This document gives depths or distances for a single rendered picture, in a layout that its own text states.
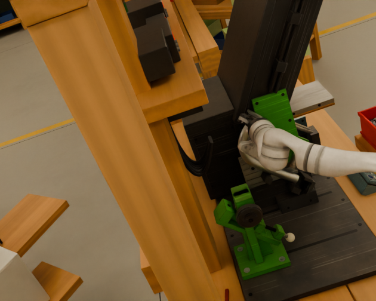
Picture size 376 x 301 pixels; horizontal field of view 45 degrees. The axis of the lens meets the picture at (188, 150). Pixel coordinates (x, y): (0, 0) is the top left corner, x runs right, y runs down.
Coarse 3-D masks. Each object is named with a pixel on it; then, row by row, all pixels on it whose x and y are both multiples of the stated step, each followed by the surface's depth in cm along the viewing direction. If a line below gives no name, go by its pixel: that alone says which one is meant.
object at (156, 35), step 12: (144, 36) 114; (156, 36) 111; (144, 48) 107; (156, 48) 104; (168, 48) 112; (144, 60) 105; (156, 60) 105; (168, 60) 106; (144, 72) 107; (156, 72) 107; (168, 72) 107
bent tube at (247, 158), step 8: (248, 112) 143; (240, 136) 146; (248, 136) 146; (240, 152) 148; (248, 160) 148; (256, 160) 148; (264, 168) 149; (280, 176) 150; (288, 176) 150; (296, 176) 150
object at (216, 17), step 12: (192, 0) 441; (204, 0) 430; (216, 0) 419; (228, 0) 423; (204, 12) 424; (216, 12) 414; (228, 12) 404; (216, 24) 479; (216, 36) 458; (312, 36) 416; (312, 48) 427
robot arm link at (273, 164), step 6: (264, 126) 124; (270, 126) 124; (258, 132) 122; (264, 132) 120; (258, 138) 121; (258, 144) 121; (258, 150) 120; (258, 156) 118; (264, 156) 113; (288, 156) 114; (264, 162) 113; (270, 162) 112; (276, 162) 112; (282, 162) 112; (270, 168) 113; (276, 168) 113; (282, 168) 114
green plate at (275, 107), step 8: (264, 96) 145; (272, 96) 145; (280, 96) 145; (256, 104) 146; (264, 104) 146; (272, 104) 146; (280, 104) 146; (288, 104) 146; (256, 112) 147; (264, 112) 147; (272, 112) 147; (280, 112) 147; (288, 112) 147; (272, 120) 148; (280, 120) 148; (288, 120) 148; (280, 128) 149; (288, 128) 149; (296, 128) 149; (296, 136) 150
